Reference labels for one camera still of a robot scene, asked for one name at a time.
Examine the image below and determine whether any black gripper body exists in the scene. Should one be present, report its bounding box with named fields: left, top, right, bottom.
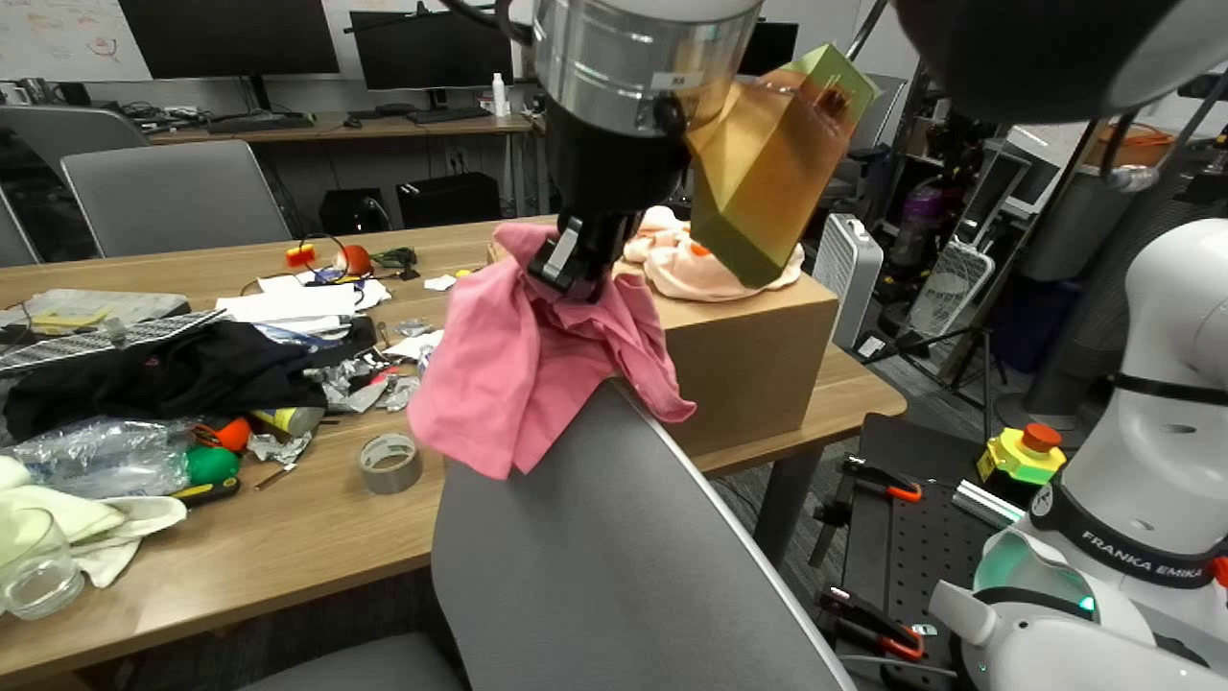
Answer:
left=531, top=109, right=687, bottom=304

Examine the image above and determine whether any peach white cloth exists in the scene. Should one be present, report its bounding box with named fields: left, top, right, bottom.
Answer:
left=622, top=203, right=755, bottom=304

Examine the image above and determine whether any pink cloth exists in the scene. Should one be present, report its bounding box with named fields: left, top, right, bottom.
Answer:
left=406, top=224, right=697, bottom=480

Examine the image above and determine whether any brown cardboard box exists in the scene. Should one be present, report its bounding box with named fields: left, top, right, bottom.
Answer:
left=645, top=270, right=835, bottom=454

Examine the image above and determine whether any grey mesh office chair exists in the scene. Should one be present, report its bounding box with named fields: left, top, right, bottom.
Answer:
left=247, top=384, right=857, bottom=691

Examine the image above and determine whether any grey office chair background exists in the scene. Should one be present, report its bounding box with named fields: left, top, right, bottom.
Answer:
left=63, top=143, right=290, bottom=258

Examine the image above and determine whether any black monitor middle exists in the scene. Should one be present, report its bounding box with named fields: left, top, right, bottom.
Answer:
left=348, top=11, right=510, bottom=110

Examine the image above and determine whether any black monitor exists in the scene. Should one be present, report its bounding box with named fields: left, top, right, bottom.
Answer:
left=119, top=0, right=337, bottom=109
left=348, top=11, right=510, bottom=110

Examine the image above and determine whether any white papers pile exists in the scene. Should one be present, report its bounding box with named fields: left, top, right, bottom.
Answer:
left=214, top=278, right=390, bottom=333

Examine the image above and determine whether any grey tape roll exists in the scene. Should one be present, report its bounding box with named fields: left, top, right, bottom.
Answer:
left=357, top=432, right=422, bottom=496

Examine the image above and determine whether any black monitor left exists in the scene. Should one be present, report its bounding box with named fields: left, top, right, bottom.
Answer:
left=119, top=0, right=337, bottom=109

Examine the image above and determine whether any orange black clamp left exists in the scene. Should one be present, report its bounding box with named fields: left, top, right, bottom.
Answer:
left=840, top=455, right=926, bottom=503

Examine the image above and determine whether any orange black clamp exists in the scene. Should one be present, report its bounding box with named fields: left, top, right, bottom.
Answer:
left=840, top=455, right=926, bottom=503
left=816, top=588, right=926, bottom=664

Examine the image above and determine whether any black cloth on table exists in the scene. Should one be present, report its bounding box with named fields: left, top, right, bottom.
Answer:
left=3, top=322, right=374, bottom=443

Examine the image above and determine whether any wooden table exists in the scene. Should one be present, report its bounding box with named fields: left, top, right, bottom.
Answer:
left=0, top=208, right=910, bottom=682

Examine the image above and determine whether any yellow red emergency stop button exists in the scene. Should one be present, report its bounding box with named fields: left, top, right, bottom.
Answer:
left=976, top=421, right=1066, bottom=482

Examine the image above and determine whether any orange black clamp right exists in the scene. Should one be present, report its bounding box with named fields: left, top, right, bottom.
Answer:
left=816, top=588, right=926, bottom=664

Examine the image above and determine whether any clear plastic cup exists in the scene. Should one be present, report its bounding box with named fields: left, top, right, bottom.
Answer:
left=0, top=505, right=85, bottom=622

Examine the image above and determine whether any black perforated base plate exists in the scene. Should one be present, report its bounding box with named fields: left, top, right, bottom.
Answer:
left=821, top=416, right=990, bottom=691

